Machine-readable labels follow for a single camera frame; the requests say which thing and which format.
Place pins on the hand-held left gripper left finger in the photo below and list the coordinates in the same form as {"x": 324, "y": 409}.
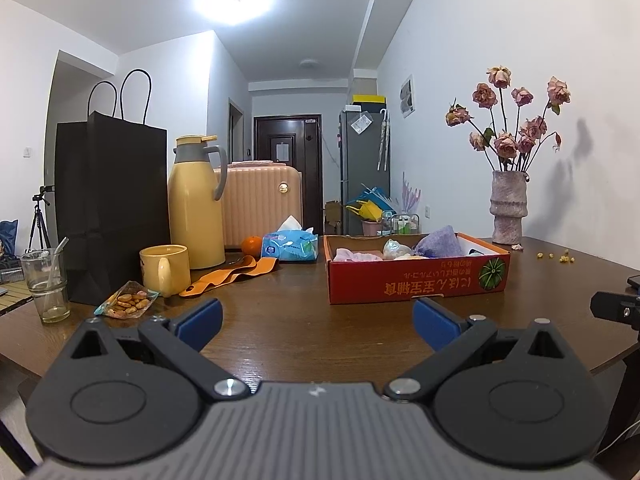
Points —
{"x": 200, "y": 321}

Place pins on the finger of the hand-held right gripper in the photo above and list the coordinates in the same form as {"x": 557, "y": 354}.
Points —
{"x": 615, "y": 307}

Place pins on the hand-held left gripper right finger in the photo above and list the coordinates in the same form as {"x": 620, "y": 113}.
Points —
{"x": 434, "y": 322}

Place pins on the red cardboard box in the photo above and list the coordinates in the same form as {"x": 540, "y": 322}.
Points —
{"x": 400, "y": 282}

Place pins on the yellow plush toy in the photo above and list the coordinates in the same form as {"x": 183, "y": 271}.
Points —
{"x": 412, "y": 257}

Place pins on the lavender towel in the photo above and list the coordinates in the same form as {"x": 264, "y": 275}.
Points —
{"x": 442, "y": 245}

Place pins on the clear plastic bag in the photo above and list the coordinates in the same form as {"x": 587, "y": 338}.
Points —
{"x": 397, "y": 249}

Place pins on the mauve satin bow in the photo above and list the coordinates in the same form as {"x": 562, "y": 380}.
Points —
{"x": 352, "y": 256}

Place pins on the black phone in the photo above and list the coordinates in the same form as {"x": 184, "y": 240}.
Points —
{"x": 635, "y": 282}

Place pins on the yellow mug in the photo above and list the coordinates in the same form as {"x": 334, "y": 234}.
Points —
{"x": 175, "y": 267}

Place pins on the yellow crumbs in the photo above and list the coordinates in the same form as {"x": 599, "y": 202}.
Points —
{"x": 565, "y": 259}

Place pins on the clear snack packet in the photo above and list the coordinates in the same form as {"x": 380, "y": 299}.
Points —
{"x": 127, "y": 302}

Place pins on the orange fruit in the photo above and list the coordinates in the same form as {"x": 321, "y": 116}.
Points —
{"x": 251, "y": 246}

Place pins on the basket of bottles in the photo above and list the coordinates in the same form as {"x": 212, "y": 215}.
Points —
{"x": 405, "y": 224}

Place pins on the yellow thermos jug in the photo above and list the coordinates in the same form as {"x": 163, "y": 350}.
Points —
{"x": 195, "y": 210}

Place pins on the blue tissue pack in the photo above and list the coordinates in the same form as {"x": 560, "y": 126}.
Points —
{"x": 292, "y": 247}

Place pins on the purple feather decoration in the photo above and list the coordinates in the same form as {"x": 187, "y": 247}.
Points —
{"x": 411, "y": 195}

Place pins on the pink suitcase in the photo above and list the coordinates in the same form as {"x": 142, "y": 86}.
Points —
{"x": 260, "y": 205}

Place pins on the blue and yellow bags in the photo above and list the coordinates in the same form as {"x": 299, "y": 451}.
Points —
{"x": 370, "y": 207}

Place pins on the grey ribbed vase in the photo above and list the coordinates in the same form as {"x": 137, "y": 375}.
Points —
{"x": 509, "y": 207}

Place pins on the brown cardboard box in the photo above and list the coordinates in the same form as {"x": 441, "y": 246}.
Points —
{"x": 334, "y": 217}

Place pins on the black paper bag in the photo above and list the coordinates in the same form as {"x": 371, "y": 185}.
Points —
{"x": 112, "y": 200}

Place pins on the clear straw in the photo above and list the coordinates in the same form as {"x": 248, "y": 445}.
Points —
{"x": 59, "y": 252}

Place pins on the clear drinking glass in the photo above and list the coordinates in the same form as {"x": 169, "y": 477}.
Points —
{"x": 37, "y": 300}

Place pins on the grey refrigerator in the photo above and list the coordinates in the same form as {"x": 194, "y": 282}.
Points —
{"x": 362, "y": 170}

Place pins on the hanging umbrella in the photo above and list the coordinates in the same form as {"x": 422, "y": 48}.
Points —
{"x": 384, "y": 140}

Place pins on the dried pink roses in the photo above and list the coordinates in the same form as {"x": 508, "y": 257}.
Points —
{"x": 506, "y": 142}

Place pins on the dark wooden door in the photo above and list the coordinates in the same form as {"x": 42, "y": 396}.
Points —
{"x": 277, "y": 132}

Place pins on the paper on refrigerator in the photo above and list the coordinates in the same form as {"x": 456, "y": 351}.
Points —
{"x": 361, "y": 124}

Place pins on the yellow box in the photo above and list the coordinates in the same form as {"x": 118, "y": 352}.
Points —
{"x": 369, "y": 100}

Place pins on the small ceiling lamp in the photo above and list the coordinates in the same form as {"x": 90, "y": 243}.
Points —
{"x": 309, "y": 63}

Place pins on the round ceiling light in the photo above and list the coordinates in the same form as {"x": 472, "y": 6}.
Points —
{"x": 234, "y": 0}

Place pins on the camera tripod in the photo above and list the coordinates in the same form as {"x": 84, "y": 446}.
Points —
{"x": 37, "y": 220}

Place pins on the wall picture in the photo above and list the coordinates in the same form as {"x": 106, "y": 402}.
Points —
{"x": 407, "y": 96}

